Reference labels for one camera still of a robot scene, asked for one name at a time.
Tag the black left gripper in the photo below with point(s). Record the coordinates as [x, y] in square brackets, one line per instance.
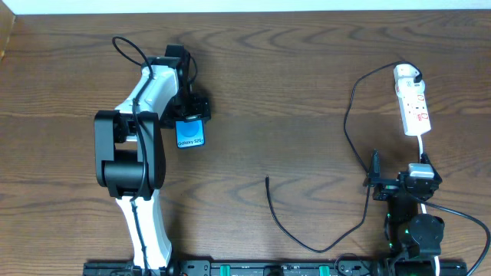
[194, 111]

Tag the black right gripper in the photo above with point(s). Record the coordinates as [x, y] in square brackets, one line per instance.
[386, 182]

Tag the blue screen smartphone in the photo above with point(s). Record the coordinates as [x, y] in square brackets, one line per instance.
[190, 134]

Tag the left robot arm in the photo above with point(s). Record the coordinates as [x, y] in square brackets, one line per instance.
[130, 159]

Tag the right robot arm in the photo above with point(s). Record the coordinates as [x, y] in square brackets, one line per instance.
[414, 237]

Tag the white charger adapter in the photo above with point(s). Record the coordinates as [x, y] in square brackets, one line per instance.
[406, 74]

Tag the white power strip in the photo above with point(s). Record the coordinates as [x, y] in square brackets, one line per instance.
[413, 107]

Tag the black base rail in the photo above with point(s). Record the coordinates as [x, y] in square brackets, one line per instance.
[332, 268]

